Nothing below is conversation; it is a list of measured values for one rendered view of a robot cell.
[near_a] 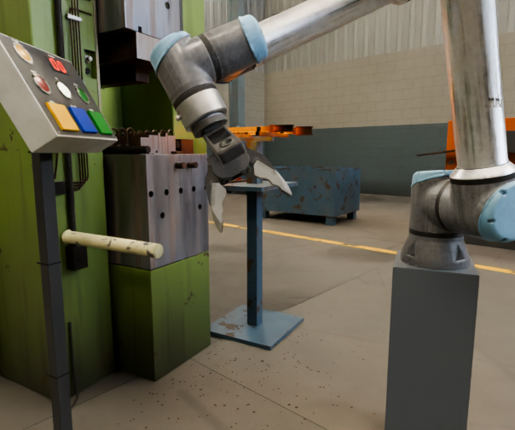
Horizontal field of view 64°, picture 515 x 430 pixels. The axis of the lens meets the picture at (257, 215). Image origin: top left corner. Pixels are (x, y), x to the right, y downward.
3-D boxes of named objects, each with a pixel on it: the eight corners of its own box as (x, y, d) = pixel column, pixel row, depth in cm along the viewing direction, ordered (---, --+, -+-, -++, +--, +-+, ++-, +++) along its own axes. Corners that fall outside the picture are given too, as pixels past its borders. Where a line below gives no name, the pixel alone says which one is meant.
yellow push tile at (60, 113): (80, 130, 107) (64, 105, 106) (64, 128, 99) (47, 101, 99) (74, 133, 107) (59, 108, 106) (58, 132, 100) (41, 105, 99)
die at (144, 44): (173, 67, 170) (172, 43, 169) (136, 58, 153) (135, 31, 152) (104, 77, 191) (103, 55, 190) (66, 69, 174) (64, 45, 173)
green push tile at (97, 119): (112, 134, 127) (100, 112, 126) (101, 133, 119) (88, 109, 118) (108, 137, 127) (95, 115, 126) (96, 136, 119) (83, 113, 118)
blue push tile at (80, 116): (98, 132, 117) (83, 108, 116) (85, 131, 109) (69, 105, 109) (93, 135, 117) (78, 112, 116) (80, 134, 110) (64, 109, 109)
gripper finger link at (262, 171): (293, 184, 83) (252, 164, 82) (298, 181, 77) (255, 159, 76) (286, 199, 83) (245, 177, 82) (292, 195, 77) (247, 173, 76)
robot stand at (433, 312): (457, 430, 138) (471, 256, 129) (463, 478, 118) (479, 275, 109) (388, 415, 146) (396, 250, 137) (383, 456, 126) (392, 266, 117)
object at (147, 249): (165, 258, 129) (164, 241, 129) (153, 261, 125) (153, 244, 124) (75, 242, 151) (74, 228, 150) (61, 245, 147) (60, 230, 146)
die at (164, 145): (176, 153, 176) (175, 133, 175) (141, 153, 159) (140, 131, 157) (108, 153, 197) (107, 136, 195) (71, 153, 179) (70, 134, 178)
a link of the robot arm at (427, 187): (439, 223, 131) (443, 167, 128) (482, 233, 114) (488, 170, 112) (397, 225, 127) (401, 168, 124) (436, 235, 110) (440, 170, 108)
